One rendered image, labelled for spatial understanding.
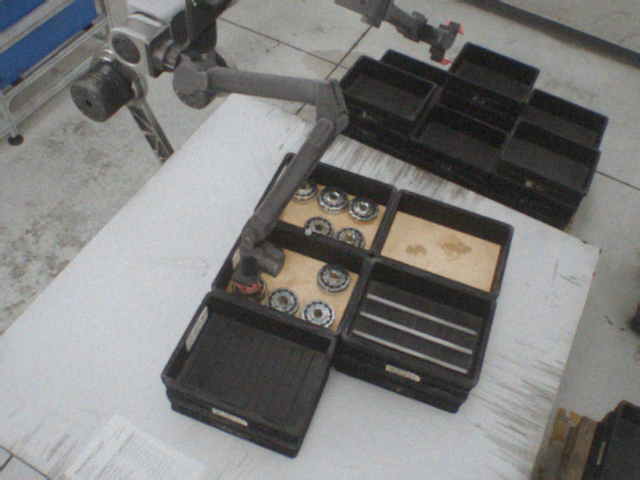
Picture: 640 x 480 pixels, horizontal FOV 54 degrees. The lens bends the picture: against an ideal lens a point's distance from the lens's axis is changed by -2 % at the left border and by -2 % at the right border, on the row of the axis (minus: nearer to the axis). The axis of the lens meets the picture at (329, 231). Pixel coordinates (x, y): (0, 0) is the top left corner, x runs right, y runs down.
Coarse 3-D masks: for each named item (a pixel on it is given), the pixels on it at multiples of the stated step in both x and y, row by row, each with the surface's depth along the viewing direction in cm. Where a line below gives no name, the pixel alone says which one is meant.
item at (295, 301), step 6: (276, 288) 193; (282, 288) 193; (288, 288) 194; (270, 294) 192; (276, 294) 192; (288, 294) 192; (294, 294) 193; (270, 300) 191; (294, 300) 192; (270, 306) 190; (294, 306) 190; (288, 312) 189; (294, 312) 189
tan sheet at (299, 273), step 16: (288, 256) 205; (304, 256) 205; (288, 272) 201; (304, 272) 201; (352, 272) 203; (272, 288) 197; (304, 288) 198; (352, 288) 199; (304, 304) 194; (336, 304) 195; (336, 320) 192
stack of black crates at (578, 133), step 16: (544, 96) 320; (528, 112) 325; (544, 112) 326; (560, 112) 322; (576, 112) 318; (592, 112) 313; (560, 128) 320; (576, 128) 321; (592, 128) 320; (592, 144) 315
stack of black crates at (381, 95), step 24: (360, 72) 313; (384, 72) 307; (408, 72) 302; (360, 96) 304; (384, 96) 306; (408, 96) 307; (360, 120) 297; (384, 120) 291; (408, 120) 283; (384, 144) 302; (408, 144) 301
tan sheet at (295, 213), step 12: (288, 204) 217; (300, 204) 218; (312, 204) 218; (348, 204) 219; (288, 216) 214; (300, 216) 215; (312, 216) 215; (324, 216) 215; (336, 216) 216; (336, 228) 213; (360, 228) 214; (372, 228) 214; (348, 240) 210
